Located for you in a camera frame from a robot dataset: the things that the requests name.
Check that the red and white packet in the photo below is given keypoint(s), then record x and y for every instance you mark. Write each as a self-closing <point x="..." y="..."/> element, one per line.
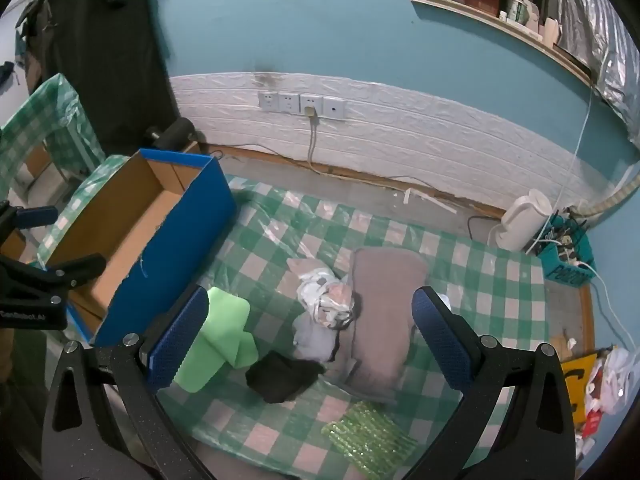
<point x="592" y="420"/>

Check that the white plastic bag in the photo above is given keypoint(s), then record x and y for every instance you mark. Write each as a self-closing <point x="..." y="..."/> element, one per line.
<point x="617" y="380"/>
<point x="312" y="338"/>

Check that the dark hanging jacket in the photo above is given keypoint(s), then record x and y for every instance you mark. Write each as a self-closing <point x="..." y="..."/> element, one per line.
<point x="100" y="60"/>

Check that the green foam sheet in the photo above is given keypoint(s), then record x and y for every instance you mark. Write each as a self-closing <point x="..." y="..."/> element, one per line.
<point x="225" y="330"/>

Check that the green checkered plastic cover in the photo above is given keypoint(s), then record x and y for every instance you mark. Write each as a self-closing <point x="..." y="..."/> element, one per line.
<point x="65" y="110"/>

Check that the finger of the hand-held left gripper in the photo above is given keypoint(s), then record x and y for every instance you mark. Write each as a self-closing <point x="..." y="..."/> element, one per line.
<point x="36" y="216"/>
<point x="67" y="270"/>

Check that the black cylindrical object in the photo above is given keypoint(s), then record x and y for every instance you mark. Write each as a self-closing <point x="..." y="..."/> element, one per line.
<point x="175" y="132"/>

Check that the yellow sign with black mark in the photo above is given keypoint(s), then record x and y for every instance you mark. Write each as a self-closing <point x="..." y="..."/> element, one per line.
<point x="577" y="385"/>

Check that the white electric kettle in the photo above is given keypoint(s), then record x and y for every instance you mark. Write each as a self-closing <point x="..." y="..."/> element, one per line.
<point x="520" y="220"/>

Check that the crumpled white plastic bag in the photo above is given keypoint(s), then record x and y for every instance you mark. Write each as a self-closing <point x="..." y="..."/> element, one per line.
<point x="617" y="380"/>

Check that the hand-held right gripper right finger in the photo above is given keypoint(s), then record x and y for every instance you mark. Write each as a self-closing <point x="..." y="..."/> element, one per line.
<point x="441" y="341"/>

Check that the white trim strips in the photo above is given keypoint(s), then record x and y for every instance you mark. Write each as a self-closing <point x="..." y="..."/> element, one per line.
<point x="430" y="197"/>

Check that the black cloth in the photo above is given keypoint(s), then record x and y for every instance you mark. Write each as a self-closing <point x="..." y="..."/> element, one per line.
<point x="282" y="377"/>

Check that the green checkered tablecloth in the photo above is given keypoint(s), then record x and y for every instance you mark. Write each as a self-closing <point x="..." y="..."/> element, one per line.
<point x="475" y="280"/>

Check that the grey towel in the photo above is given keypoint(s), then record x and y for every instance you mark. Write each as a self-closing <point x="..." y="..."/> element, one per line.
<point x="382" y="310"/>

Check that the green bubble wrap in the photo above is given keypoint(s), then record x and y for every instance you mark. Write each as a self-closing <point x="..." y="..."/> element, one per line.
<point x="370" y="437"/>

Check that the pink bundle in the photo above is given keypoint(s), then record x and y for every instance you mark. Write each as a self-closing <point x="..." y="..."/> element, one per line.
<point x="325" y="295"/>

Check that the white and green carton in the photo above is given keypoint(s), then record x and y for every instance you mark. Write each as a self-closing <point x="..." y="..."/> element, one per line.
<point x="520" y="10"/>

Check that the teal plastic basket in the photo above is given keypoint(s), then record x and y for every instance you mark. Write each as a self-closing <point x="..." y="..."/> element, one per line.
<point x="565" y="272"/>

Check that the blue cardboard box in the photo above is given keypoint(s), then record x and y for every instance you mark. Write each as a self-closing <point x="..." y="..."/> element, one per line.
<point x="200" y="220"/>

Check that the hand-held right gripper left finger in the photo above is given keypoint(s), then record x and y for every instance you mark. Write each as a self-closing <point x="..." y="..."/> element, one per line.
<point x="180" y="341"/>

